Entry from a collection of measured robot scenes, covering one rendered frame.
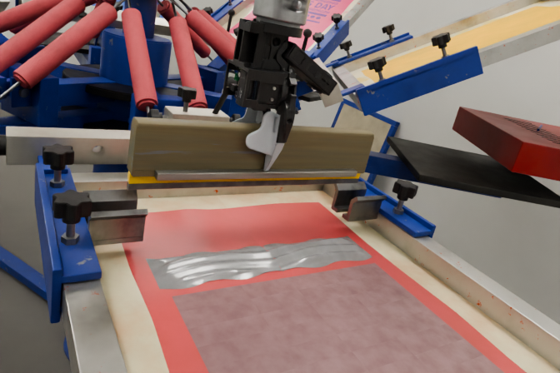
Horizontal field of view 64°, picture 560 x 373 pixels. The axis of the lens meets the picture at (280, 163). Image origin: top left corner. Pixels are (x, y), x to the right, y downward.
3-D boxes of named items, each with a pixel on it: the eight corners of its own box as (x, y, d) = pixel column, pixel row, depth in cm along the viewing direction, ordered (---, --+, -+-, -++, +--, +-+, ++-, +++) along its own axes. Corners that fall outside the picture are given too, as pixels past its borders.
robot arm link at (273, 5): (293, -6, 66) (324, -2, 59) (287, 26, 67) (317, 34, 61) (247, -18, 62) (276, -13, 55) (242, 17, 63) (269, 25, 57)
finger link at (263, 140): (237, 171, 66) (242, 107, 64) (272, 170, 69) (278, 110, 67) (246, 176, 63) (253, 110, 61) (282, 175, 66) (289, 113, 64)
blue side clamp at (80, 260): (98, 315, 52) (102, 265, 49) (50, 325, 49) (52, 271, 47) (67, 201, 75) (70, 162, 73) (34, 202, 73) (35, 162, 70)
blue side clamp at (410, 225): (424, 260, 81) (437, 226, 79) (405, 263, 78) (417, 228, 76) (329, 189, 105) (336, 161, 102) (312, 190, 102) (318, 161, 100)
